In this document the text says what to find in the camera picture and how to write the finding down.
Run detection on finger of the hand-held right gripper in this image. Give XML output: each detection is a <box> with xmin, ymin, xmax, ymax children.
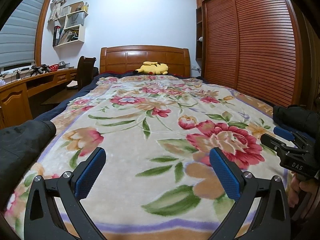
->
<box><xmin>260</xmin><ymin>133</ymin><xmax>299</xmax><ymax>157</ymax></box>
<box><xmin>273</xmin><ymin>126</ymin><xmax>296</xmax><ymax>142</ymax></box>

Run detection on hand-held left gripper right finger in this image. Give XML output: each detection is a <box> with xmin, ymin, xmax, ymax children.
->
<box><xmin>209</xmin><ymin>147</ymin><xmax>292</xmax><ymax>240</ymax></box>

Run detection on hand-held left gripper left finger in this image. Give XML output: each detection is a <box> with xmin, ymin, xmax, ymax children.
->
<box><xmin>24</xmin><ymin>147</ymin><xmax>107</xmax><ymax>240</ymax></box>

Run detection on person's right hand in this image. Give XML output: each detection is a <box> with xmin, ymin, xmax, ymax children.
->
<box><xmin>287</xmin><ymin>172</ymin><xmax>320</xmax><ymax>220</ymax></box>

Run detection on black padded jacket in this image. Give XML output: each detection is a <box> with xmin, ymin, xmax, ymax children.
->
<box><xmin>0</xmin><ymin>120</ymin><xmax>57</xmax><ymax>213</ymax></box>

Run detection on floral blanket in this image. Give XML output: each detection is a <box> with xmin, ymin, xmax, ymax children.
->
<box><xmin>5</xmin><ymin>75</ymin><xmax>288</xmax><ymax>240</ymax></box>

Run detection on wooden door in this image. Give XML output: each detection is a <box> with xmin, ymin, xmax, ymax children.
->
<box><xmin>300</xmin><ymin>12</ymin><xmax>320</xmax><ymax>110</ymax></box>

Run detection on wooden louvered wardrobe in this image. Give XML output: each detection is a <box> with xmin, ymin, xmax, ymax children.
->
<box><xmin>195</xmin><ymin>0</ymin><xmax>304</xmax><ymax>108</ymax></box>

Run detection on dark wooden chair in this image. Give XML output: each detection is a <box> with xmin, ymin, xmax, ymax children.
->
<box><xmin>67</xmin><ymin>56</ymin><xmax>99</xmax><ymax>92</ymax></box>

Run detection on wooden desk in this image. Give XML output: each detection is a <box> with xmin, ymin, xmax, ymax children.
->
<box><xmin>0</xmin><ymin>66</ymin><xmax>78</xmax><ymax>129</ymax></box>

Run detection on black desk gadget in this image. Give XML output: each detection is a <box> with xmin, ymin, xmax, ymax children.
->
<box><xmin>30</xmin><ymin>65</ymin><xmax>50</xmax><ymax>75</ymax></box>

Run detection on yellow plush toy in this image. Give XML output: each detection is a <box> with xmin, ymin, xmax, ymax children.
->
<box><xmin>135</xmin><ymin>61</ymin><xmax>168</xmax><ymax>75</ymax></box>

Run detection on wooden headboard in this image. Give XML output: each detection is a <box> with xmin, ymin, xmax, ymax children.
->
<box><xmin>100</xmin><ymin>45</ymin><xmax>191</xmax><ymax>77</ymax></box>

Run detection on open wooden shelf niche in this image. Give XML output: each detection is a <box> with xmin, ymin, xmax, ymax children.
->
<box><xmin>196</xmin><ymin>6</ymin><xmax>204</xmax><ymax>61</ymax></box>

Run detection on black binders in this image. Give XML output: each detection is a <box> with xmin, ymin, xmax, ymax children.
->
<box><xmin>53</xmin><ymin>26</ymin><xmax>62</xmax><ymax>46</ymax></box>

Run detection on grey paper bag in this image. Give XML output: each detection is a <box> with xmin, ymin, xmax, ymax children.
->
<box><xmin>65</xmin><ymin>12</ymin><xmax>85</xmax><ymax>28</ymax></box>

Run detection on grey window blind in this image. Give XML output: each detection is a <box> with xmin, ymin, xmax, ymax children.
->
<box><xmin>0</xmin><ymin>0</ymin><xmax>43</xmax><ymax>69</ymax></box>

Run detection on white fan decoration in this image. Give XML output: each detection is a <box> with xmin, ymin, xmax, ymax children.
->
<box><xmin>49</xmin><ymin>0</ymin><xmax>75</xmax><ymax>22</ymax></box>

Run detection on white wall shelf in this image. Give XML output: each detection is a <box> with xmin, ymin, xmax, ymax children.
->
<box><xmin>52</xmin><ymin>1</ymin><xmax>89</xmax><ymax>47</ymax></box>

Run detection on wooden window frame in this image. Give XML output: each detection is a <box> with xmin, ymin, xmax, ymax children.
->
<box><xmin>34</xmin><ymin>0</ymin><xmax>57</xmax><ymax>67</ymax></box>

